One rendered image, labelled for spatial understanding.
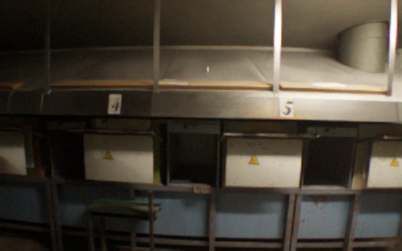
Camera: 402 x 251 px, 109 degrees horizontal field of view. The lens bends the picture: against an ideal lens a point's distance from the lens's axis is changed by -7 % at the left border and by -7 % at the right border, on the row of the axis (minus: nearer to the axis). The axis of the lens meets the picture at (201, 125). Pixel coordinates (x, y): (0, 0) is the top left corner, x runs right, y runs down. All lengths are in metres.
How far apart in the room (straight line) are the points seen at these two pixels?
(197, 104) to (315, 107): 0.81
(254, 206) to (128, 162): 1.24
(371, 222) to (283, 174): 1.22
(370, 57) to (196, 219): 2.39
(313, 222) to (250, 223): 0.63
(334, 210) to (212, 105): 1.63
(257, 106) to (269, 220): 1.18
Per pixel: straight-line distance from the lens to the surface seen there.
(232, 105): 1.09
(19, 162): 2.18
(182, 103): 1.09
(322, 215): 2.09
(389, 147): 2.01
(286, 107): 1.20
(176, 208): 1.73
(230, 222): 1.80
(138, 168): 1.45
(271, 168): 1.43
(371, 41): 2.41
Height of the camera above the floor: 1.52
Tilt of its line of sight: 4 degrees down
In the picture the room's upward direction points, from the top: 1 degrees clockwise
